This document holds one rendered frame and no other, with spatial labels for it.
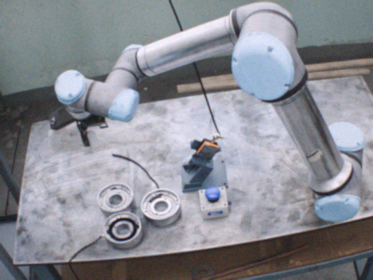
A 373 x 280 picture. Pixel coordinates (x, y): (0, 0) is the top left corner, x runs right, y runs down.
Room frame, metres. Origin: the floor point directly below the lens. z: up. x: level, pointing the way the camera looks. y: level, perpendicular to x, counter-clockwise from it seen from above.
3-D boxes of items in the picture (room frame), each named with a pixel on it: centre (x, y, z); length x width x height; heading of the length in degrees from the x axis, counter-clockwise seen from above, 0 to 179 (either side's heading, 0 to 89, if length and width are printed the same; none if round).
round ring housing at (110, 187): (0.93, 0.22, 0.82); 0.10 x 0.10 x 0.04
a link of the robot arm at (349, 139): (0.83, -0.39, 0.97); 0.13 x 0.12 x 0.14; 158
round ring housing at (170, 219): (0.88, 0.10, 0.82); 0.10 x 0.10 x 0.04
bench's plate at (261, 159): (1.04, -0.05, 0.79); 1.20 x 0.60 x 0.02; 87
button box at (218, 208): (0.87, -0.05, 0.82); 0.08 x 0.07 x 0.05; 87
